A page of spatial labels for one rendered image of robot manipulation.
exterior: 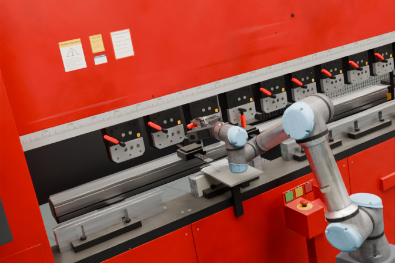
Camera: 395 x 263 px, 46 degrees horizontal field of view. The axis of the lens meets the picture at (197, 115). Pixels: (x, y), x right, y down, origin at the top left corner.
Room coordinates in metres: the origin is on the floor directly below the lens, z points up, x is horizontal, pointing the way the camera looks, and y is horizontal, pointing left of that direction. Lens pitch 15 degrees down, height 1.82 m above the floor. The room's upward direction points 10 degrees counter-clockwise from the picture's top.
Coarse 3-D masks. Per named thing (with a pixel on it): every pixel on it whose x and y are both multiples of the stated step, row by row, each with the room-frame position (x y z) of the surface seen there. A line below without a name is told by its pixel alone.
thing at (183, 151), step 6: (192, 144) 2.38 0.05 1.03; (198, 144) 2.36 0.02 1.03; (180, 150) 2.35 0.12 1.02; (186, 150) 2.30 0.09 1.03; (192, 150) 2.31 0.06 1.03; (198, 150) 2.31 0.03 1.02; (180, 156) 2.34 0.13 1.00; (186, 156) 2.28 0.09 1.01; (192, 156) 2.30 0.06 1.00; (198, 156) 2.27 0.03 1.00; (204, 156) 2.25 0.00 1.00; (210, 162) 2.17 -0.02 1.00
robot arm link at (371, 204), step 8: (352, 200) 1.52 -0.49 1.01; (360, 200) 1.51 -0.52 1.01; (368, 200) 1.50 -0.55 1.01; (376, 200) 1.50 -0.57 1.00; (360, 208) 1.48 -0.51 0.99; (368, 208) 1.48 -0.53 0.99; (376, 208) 1.48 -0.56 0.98; (376, 216) 1.47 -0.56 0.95; (376, 224) 1.47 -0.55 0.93; (376, 232) 1.48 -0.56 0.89
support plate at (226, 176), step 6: (204, 168) 2.09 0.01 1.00; (210, 168) 2.08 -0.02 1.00; (252, 168) 1.99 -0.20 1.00; (210, 174) 2.01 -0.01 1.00; (216, 174) 2.00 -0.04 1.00; (222, 174) 1.98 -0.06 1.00; (228, 174) 1.97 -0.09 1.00; (234, 174) 1.96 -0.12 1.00; (240, 174) 1.95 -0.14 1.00; (246, 174) 1.93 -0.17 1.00; (252, 174) 1.92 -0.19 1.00; (258, 174) 1.92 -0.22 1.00; (222, 180) 1.92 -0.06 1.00; (228, 180) 1.91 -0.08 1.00; (234, 180) 1.89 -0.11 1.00; (240, 180) 1.88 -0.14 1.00; (246, 180) 1.89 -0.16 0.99
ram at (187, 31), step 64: (0, 0) 1.76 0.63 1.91; (64, 0) 1.86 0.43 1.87; (128, 0) 1.98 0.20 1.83; (192, 0) 2.11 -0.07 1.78; (256, 0) 2.26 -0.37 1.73; (320, 0) 2.44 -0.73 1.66; (384, 0) 2.65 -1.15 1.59; (0, 64) 1.74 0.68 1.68; (128, 64) 1.95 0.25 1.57; (192, 64) 2.09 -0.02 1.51; (256, 64) 2.24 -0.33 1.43
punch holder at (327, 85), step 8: (320, 64) 2.42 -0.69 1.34; (328, 64) 2.44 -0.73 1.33; (336, 64) 2.47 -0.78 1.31; (320, 72) 2.42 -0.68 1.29; (336, 72) 2.46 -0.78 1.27; (320, 80) 2.43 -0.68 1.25; (328, 80) 2.43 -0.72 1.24; (336, 80) 2.46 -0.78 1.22; (320, 88) 2.44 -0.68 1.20; (328, 88) 2.43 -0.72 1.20; (336, 88) 2.45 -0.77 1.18
